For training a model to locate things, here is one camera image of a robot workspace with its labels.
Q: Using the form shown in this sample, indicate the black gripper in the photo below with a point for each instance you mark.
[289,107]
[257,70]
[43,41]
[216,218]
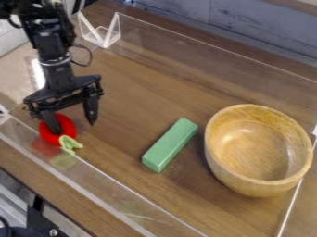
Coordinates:
[64,90]

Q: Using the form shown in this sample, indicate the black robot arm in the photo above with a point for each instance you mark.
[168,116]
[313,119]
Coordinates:
[49,31]

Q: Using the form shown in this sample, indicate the green rectangular block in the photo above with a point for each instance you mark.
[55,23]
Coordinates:
[167,146]

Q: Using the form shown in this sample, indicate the wooden bowl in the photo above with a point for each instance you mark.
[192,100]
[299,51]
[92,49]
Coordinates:
[258,150]

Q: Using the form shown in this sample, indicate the clear acrylic front wall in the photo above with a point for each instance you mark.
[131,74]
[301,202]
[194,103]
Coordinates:
[125,205]

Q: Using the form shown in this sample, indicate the clear acrylic wall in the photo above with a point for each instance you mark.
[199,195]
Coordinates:
[226,71]
[125,205]

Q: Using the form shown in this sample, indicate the clear acrylic corner bracket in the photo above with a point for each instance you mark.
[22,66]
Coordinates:
[103,36]

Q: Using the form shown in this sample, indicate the black metal mount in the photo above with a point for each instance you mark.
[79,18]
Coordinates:
[36,224]

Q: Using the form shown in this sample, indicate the clear acrylic back wall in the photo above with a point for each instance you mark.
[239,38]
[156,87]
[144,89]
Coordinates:
[226,71]

